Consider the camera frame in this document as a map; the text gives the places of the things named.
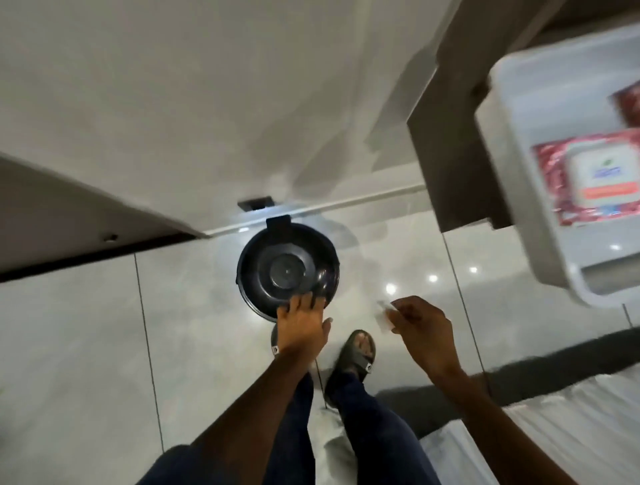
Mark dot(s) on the person's left hand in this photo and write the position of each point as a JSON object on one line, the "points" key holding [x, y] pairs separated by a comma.
{"points": [[300, 335]]}

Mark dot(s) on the person's right hand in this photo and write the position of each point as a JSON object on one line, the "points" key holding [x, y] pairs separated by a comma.
{"points": [[427, 335]]}

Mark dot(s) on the person's left thumb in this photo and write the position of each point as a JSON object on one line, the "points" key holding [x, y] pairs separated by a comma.
{"points": [[326, 328]]}

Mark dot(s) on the person's right fingers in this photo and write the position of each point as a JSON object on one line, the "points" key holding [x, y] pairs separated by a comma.
{"points": [[412, 310]]}

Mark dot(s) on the small clear wrapper piece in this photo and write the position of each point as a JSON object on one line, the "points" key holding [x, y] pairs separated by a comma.
{"points": [[385, 317]]}

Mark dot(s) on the black trash bin lid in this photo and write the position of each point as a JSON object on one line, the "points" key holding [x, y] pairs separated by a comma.
{"points": [[285, 265]]}

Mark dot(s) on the person's right forearm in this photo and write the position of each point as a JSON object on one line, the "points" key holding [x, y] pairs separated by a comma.
{"points": [[492, 424]]}

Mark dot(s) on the person's left forearm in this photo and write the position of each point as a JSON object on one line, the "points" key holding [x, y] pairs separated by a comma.
{"points": [[240, 419]]}

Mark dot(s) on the black right sandal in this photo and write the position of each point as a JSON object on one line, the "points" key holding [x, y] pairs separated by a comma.
{"points": [[350, 359]]}

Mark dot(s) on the black sandal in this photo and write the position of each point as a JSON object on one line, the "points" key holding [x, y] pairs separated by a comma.
{"points": [[274, 344], [350, 359]]}

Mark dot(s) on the black left sandal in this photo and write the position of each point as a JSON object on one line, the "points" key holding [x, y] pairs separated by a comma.
{"points": [[274, 344]]}

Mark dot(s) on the black trash bin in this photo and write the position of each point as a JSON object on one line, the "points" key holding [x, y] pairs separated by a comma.
{"points": [[260, 307]]}

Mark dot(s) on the person's left leg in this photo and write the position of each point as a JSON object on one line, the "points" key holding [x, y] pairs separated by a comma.
{"points": [[295, 434]]}

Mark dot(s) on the person's leg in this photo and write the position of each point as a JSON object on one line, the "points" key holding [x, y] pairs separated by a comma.
{"points": [[295, 434], [375, 429]]}

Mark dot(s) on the person's right leg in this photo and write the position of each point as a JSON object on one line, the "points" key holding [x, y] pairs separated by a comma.
{"points": [[375, 429]]}

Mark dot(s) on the dark grey bed base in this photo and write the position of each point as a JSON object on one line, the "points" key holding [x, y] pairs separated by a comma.
{"points": [[540, 369]]}

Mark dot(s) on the brown wooden furniture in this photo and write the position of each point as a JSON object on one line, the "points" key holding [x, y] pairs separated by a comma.
{"points": [[450, 150]]}

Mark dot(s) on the white plastic storage unit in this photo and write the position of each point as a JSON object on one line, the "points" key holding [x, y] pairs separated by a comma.
{"points": [[515, 165]]}

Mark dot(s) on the white bed sheet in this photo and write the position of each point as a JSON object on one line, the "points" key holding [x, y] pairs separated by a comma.
{"points": [[575, 424]]}

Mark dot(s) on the red wet wipes packet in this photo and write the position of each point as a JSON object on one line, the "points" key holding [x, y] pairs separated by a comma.
{"points": [[585, 180]]}

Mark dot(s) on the brown door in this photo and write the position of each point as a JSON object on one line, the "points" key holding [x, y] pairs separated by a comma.
{"points": [[75, 215]]}

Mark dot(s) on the black wall socket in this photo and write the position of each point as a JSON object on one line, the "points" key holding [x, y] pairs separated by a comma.
{"points": [[256, 204]]}

